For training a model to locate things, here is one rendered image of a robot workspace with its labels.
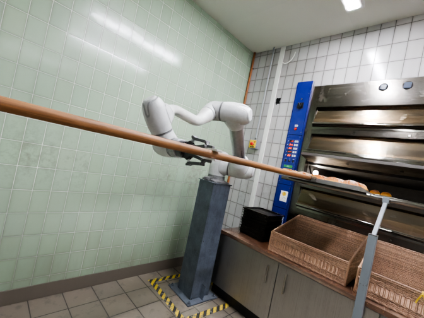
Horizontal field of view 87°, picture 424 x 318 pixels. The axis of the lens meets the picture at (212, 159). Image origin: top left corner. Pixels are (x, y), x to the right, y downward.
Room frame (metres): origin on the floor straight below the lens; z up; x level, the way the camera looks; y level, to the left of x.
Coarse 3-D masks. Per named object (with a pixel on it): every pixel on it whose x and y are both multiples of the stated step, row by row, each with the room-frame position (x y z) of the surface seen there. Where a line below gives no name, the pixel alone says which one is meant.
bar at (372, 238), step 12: (300, 180) 1.79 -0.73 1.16; (348, 192) 1.55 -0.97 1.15; (360, 192) 1.50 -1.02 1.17; (384, 204) 1.39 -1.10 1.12; (408, 204) 1.33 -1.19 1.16; (420, 204) 1.29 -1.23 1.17; (372, 240) 1.24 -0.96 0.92; (372, 252) 1.24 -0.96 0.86; (372, 264) 1.26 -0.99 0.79; (360, 276) 1.26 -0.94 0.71; (360, 288) 1.25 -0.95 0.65; (360, 300) 1.24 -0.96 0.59; (360, 312) 1.24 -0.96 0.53
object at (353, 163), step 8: (304, 152) 2.04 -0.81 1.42; (312, 160) 2.11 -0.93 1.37; (320, 160) 2.03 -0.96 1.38; (328, 160) 1.95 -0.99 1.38; (336, 160) 1.88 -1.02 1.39; (344, 160) 1.82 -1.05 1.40; (352, 160) 1.76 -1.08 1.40; (360, 160) 1.72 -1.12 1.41; (368, 160) 1.69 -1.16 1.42; (376, 160) 1.66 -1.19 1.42; (360, 168) 1.87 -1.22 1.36; (368, 168) 1.80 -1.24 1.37; (376, 168) 1.75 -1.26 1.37; (384, 168) 1.69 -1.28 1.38; (392, 168) 1.63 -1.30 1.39; (400, 168) 1.59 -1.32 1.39; (408, 168) 1.54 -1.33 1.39; (416, 168) 1.50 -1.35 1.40; (416, 176) 1.61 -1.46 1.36
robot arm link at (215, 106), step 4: (208, 104) 1.47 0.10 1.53; (212, 104) 1.47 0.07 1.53; (216, 104) 1.46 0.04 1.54; (220, 104) 1.45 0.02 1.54; (212, 108) 1.45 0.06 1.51; (216, 108) 1.45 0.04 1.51; (220, 108) 1.45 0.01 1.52; (216, 112) 1.45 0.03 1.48; (216, 116) 1.47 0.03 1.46; (212, 120) 1.48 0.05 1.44; (216, 120) 1.50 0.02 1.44
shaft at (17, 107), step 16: (0, 96) 0.44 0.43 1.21; (16, 112) 0.46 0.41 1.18; (32, 112) 0.47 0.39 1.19; (48, 112) 0.49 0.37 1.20; (64, 112) 0.51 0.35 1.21; (80, 128) 0.54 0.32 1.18; (96, 128) 0.56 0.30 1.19; (112, 128) 0.58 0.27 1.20; (160, 144) 0.69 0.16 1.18; (176, 144) 0.72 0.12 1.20; (224, 160) 0.90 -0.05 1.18; (240, 160) 0.96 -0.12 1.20; (304, 176) 1.41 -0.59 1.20
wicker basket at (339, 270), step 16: (288, 224) 1.96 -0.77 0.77; (304, 224) 2.04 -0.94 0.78; (320, 224) 1.96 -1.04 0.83; (272, 240) 1.76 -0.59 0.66; (288, 240) 1.67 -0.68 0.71; (304, 240) 1.99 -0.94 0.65; (320, 240) 1.91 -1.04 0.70; (336, 240) 1.84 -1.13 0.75; (352, 240) 1.77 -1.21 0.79; (288, 256) 1.70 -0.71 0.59; (304, 256) 1.58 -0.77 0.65; (320, 256) 1.51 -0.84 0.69; (352, 256) 1.47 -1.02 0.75; (320, 272) 1.50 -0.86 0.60; (336, 272) 1.58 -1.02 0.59; (352, 272) 1.49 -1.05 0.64
